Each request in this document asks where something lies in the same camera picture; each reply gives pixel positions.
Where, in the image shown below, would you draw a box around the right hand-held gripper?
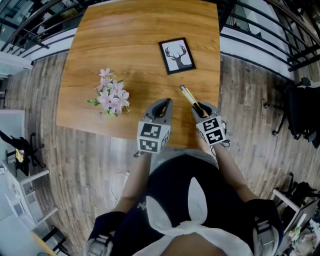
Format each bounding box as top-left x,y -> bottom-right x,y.
191,102 -> 227,147

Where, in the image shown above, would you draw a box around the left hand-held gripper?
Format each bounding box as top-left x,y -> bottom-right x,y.
136,97 -> 174,154

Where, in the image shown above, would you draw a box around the person's left forearm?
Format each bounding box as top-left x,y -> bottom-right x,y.
113,151 -> 152,213

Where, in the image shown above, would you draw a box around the person's right forearm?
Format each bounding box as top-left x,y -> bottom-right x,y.
212,143 -> 260,203

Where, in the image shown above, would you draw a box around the person's grey trousers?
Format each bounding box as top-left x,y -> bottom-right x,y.
149,147 -> 219,173

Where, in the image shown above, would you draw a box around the pink flowers in pot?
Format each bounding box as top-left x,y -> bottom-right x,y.
86,67 -> 131,118

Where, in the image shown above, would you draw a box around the black framed deer picture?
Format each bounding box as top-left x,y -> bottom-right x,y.
158,37 -> 197,76

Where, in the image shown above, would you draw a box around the person's navy and white top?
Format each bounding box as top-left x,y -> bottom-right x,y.
87,154 -> 285,256

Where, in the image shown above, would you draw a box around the black chair with bag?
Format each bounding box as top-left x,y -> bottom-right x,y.
274,172 -> 320,208

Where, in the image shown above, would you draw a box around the black chair with headrest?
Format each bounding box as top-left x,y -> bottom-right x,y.
0,129 -> 46,177

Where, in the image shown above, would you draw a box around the white shelf unit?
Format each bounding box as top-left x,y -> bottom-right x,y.
0,159 -> 59,231

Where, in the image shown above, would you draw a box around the white cable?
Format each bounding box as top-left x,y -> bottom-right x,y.
109,171 -> 131,202

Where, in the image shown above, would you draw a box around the grey shoulder strap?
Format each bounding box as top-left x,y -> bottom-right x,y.
252,216 -> 278,256
86,232 -> 117,256

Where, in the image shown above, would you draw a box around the grey desk white frame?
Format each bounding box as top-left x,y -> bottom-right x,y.
271,188 -> 320,256

